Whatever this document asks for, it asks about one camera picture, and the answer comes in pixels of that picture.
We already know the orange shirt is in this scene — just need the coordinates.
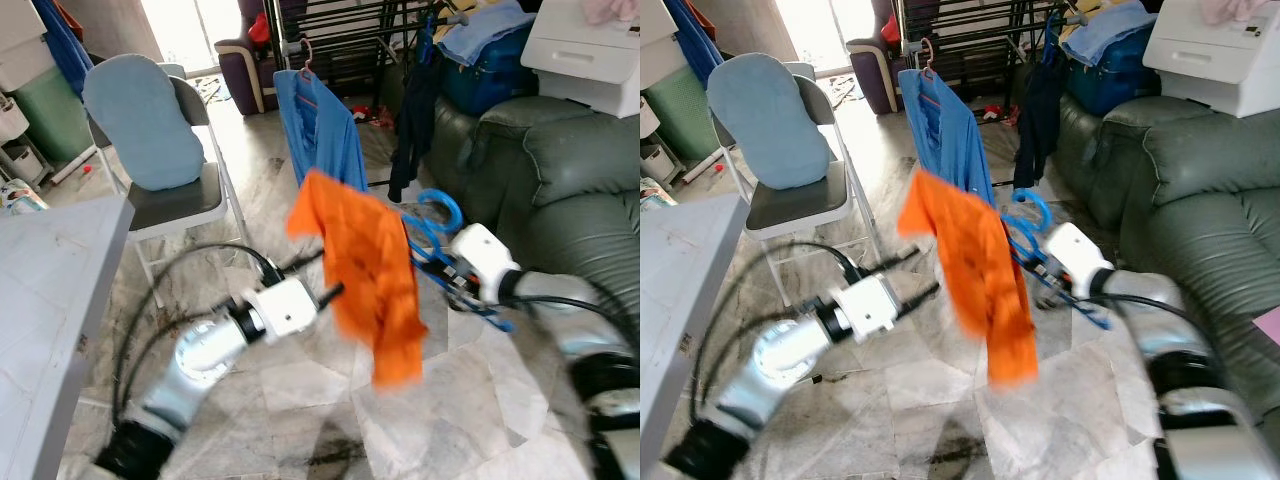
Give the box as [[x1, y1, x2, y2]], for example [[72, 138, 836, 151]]
[[897, 170, 1039, 389], [287, 170, 429, 391]]

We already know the blue plastic hanger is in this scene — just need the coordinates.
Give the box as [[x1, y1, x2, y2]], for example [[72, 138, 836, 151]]
[[1005, 188, 1113, 331], [400, 188, 516, 333]]

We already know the grey metal folding chair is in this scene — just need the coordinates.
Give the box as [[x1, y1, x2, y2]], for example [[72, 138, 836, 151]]
[[85, 75, 251, 303], [710, 75, 881, 303]]

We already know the blue shirt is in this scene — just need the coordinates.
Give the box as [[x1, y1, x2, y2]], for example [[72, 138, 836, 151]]
[[273, 68, 369, 196], [898, 68, 996, 206]]

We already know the navy garment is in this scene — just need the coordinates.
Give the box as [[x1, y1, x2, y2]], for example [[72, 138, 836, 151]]
[[1012, 60, 1067, 191], [388, 60, 441, 201]]

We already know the dark green leather sofa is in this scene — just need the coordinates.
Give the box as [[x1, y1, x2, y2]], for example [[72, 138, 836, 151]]
[[1055, 95, 1280, 453], [430, 95, 641, 333]]

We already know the blue seat cushion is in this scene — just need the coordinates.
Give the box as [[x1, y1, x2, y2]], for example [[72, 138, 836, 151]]
[[707, 52, 833, 191], [82, 55, 206, 191]]

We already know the purple armchair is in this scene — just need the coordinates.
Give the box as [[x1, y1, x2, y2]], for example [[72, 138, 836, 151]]
[[215, 0, 301, 116], [848, 0, 926, 113]]

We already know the blue suitcase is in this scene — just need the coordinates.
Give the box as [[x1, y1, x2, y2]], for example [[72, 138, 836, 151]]
[[1065, 35, 1161, 117], [440, 35, 536, 117]]

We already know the white plastic folding table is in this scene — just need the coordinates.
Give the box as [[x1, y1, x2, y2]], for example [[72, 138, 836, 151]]
[[0, 195, 136, 480], [640, 195, 751, 480]]

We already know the light blue cloth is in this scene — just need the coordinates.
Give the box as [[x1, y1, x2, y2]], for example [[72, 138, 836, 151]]
[[1062, 5, 1159, 67], [440, 5, 537, 67]]

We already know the white printer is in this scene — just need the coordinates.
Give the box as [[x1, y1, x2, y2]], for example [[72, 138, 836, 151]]
[[1143, 0, 1280, 119], [520, 0, 641, 119]]

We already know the green storage bin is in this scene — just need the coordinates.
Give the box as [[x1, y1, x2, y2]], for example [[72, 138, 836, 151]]
[[10, 65, 96, 166], [640, 65, 721, 166]]

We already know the dark blue cloth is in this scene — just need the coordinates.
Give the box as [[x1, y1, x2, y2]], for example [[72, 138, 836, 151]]
[[35, 0, 96, 96], [665, 0, 726, 87]]

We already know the white drawer shelf unit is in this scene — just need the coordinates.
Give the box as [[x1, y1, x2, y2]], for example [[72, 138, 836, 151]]
[[0, 0, 51, 191], [640, 0, 683, 191]]

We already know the pink cloth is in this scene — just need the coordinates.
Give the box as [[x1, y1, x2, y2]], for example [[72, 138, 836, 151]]
[[1200, 0, 1280, 26], [585, 0, 641, 26]]

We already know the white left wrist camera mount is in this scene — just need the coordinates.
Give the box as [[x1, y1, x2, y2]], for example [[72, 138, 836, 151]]
[[248, 278, 320, 340], [835, 272, 907, 337]]

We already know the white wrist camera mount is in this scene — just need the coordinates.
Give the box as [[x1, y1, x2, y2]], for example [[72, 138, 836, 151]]
[[248, 278, 320, 340], [835, 272, 907, 337], [1045, 222, 1114, 300], [450, 225, 522, 307]]

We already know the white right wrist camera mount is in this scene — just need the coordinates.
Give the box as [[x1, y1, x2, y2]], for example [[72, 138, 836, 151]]
[[450, 225, 522, 307], [1045, 222, 1114, 300]]

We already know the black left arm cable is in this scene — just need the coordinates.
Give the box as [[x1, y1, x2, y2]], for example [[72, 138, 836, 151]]
[[690, 239, 867, 423], [110, 241, 283, 423]]

